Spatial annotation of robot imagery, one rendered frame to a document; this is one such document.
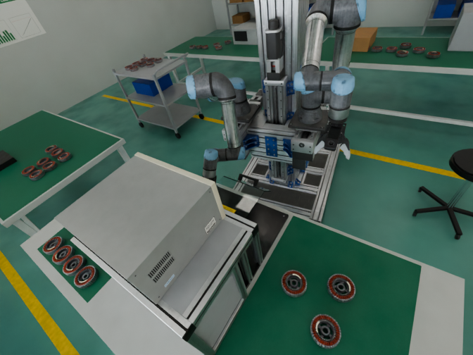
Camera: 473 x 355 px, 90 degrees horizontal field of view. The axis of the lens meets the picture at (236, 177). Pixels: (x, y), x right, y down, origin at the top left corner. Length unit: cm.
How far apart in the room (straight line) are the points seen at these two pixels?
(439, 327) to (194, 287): 94
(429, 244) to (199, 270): 195
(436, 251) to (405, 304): 120
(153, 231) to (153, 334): 62
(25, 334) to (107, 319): 140
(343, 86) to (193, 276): 83
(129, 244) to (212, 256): 29
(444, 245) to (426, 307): 122
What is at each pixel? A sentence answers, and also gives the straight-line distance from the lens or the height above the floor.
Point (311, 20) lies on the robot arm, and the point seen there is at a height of 161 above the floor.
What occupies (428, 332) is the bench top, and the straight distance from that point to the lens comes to 129.
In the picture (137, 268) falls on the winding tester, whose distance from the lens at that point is 74.
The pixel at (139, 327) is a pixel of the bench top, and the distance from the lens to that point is 133.
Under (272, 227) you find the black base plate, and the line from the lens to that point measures 133.
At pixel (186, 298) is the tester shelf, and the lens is 87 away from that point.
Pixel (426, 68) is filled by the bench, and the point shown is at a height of 73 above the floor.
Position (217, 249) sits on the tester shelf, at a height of 111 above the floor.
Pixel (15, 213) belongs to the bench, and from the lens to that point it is 241.
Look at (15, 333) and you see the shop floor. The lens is 284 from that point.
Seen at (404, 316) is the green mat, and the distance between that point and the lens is 127.
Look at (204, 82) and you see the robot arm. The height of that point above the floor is 144.
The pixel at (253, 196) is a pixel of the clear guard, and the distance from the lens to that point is 109.
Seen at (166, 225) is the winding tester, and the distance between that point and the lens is 77.
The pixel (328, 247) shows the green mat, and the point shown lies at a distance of 132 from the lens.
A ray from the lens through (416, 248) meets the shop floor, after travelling 238.
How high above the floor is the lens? 189
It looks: 44 degrees down
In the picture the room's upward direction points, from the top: 13 degrees counter-clockwise
